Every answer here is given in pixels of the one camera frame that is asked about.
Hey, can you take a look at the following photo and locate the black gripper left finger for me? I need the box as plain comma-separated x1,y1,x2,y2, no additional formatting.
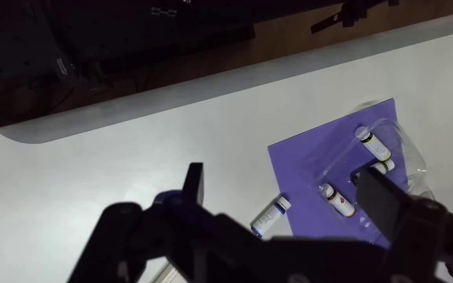
180,161,205,208

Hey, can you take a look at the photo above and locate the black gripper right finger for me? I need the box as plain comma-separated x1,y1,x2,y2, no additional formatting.
352,165,413,249

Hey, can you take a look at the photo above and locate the small white bottle blue label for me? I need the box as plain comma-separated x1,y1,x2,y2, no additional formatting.
249,194,292,238

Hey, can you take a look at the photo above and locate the small white bottle black cap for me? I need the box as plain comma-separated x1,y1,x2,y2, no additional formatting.
317,183,356,219
353,125,392,162

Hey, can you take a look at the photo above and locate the clear plastic tray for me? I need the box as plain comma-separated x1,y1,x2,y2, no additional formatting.
317,99,427,211

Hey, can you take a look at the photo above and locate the purple mat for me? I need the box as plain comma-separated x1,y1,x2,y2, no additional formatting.
265,98,411,249

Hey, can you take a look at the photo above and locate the black mount stand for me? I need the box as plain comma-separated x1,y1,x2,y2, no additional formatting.
309,0,402,37

